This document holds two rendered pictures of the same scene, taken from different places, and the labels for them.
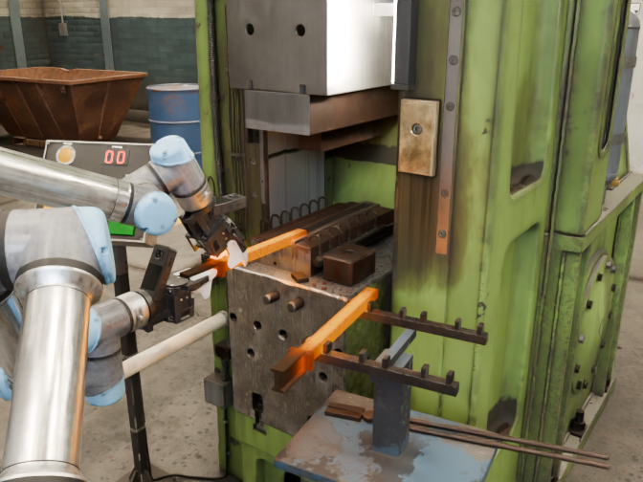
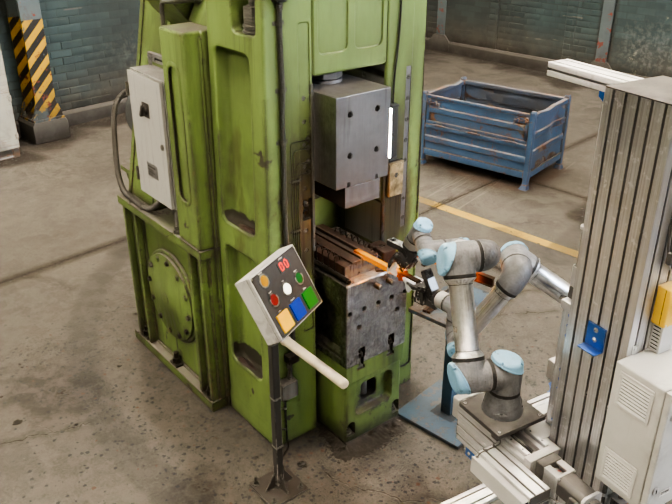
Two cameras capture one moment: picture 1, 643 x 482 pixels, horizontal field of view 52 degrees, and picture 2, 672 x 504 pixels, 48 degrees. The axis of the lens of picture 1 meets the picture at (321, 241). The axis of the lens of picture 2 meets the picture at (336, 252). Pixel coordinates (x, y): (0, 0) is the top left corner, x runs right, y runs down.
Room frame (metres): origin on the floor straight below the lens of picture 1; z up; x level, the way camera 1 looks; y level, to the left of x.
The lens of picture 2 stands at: (0.85, 3.14, 2.59)
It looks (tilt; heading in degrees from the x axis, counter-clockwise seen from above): 27 degrees down; 286
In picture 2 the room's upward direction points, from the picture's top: straight up
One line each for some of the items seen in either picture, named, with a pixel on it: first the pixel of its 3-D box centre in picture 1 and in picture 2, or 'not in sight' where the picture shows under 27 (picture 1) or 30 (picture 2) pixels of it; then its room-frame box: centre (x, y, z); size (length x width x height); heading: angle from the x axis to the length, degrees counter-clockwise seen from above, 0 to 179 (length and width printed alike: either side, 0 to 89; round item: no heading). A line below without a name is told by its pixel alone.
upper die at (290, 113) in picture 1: (326, 102); (333, 179); (1.76, -0.01, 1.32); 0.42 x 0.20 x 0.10; 145
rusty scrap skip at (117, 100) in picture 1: (58, 109); not in sight; (8.08, 3.19, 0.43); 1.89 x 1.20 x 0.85; 61
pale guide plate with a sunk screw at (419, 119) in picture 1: (418, 137); (395, 178); (1.52, -0.22, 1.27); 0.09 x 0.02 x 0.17; 55
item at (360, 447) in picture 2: not in sight; (364, 433); (1.56, 0.14, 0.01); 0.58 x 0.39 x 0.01; 55
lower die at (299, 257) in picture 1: (325, 231); (333, 249); (1.76, -0.01, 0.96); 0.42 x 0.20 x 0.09; 145
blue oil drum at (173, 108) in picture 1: (181, 134); not in sight; (6.27, 1.34, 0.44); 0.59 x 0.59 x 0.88
